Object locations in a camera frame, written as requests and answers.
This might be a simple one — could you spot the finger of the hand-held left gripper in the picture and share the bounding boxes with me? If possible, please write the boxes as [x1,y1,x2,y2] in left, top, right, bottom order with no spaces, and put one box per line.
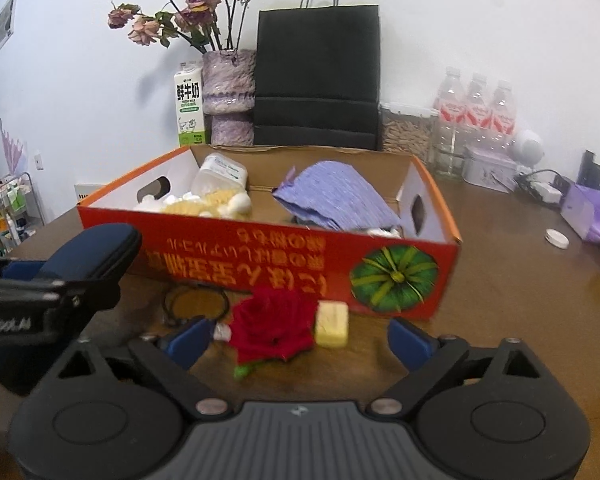
[0,275,122,314]
[0,257,47,283]

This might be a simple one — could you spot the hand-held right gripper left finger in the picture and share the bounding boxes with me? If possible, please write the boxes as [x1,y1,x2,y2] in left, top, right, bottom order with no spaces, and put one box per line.
[55,317,231,415]

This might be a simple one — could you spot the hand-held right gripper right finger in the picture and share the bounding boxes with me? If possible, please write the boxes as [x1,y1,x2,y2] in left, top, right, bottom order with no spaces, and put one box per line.
[370,317,549,414]

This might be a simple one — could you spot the red fabric rose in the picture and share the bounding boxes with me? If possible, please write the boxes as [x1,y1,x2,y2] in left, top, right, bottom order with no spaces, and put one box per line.
[228,287,317,379]

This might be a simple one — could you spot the dark blue zip case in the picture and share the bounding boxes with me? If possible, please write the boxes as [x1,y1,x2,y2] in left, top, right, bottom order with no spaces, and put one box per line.
[0,223,143,396]

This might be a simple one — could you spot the red cardboard box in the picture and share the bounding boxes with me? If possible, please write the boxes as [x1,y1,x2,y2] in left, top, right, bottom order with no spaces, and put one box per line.
[76,144,462,321]

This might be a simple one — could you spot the white and yellow plush sheep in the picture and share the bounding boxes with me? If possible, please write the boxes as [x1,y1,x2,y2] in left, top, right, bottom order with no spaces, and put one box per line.
[132,190,254,220]

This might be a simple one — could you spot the purple fabric pouch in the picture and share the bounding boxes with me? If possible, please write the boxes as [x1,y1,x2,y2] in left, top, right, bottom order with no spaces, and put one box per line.
[272,161,404,234]

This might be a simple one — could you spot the white plastic container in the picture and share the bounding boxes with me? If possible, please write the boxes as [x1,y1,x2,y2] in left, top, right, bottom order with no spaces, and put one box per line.
[190,152,249,196]

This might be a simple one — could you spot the yellow rectangular block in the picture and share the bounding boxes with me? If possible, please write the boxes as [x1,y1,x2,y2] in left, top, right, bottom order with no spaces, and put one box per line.
[314,301,350,349]

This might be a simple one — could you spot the brown wooden desk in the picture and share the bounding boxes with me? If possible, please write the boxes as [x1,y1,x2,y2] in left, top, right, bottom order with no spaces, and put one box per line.
[0,172,600,480]

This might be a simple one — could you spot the empty glass jar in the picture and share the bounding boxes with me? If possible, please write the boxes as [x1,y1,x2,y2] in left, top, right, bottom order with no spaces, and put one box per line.
[432,147,466,179]

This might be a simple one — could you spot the pale floral tin box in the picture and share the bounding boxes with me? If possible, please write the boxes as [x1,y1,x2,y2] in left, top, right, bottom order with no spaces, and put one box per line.
[462,145,519,194]

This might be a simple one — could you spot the white power strip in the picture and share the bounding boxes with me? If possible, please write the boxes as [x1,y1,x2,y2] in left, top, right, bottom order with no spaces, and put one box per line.
[515,170,564,206]

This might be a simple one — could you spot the clear snack container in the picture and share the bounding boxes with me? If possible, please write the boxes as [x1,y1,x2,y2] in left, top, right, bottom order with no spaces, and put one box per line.
[379,102,439,159]

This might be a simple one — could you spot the purple tissue pack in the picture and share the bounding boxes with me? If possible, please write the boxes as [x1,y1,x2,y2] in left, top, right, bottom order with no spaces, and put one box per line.
[560,182,600,245]

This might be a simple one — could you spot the white and green milk carton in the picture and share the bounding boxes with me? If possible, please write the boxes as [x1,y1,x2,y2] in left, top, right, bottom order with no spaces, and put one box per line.
[173,60,210,148]

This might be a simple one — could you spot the clear water bottle red label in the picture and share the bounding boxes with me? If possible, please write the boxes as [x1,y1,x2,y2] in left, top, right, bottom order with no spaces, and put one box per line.
[462,72,494,149]
[487,79,517,151]
[432,66,473,161]

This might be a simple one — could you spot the purple textured vase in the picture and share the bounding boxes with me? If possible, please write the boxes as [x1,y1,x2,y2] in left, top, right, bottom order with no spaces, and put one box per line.
[202,49,257,147]

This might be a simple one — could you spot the black upright device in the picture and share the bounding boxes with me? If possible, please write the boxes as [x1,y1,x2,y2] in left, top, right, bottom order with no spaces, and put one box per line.
[577,150,600,189]

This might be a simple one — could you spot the black paper bag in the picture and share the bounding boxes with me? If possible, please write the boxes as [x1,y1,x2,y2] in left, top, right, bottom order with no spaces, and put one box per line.
[252,0,381,151]

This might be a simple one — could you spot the dried pink roses bouquet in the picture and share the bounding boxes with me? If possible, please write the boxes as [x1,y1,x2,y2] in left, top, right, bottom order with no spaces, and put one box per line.
[107,0,260,54]

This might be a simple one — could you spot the black hair tie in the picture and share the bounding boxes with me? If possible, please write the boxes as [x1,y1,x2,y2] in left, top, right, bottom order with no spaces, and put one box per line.
[162,285,231,327]

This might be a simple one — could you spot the metal wire rack cart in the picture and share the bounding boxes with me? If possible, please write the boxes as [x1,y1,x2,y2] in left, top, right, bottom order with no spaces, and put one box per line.
[0,170,46,256]

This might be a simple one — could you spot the purple wall decoration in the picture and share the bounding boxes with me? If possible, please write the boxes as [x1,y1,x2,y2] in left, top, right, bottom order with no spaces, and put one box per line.
[0,119,29,176]

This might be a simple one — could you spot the white round camera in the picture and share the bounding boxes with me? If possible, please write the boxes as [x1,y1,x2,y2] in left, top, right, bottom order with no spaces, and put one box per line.
[510,130,546,169]

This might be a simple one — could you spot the wall poster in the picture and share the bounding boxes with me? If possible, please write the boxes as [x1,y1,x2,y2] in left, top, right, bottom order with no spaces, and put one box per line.
[0,0,20,52]

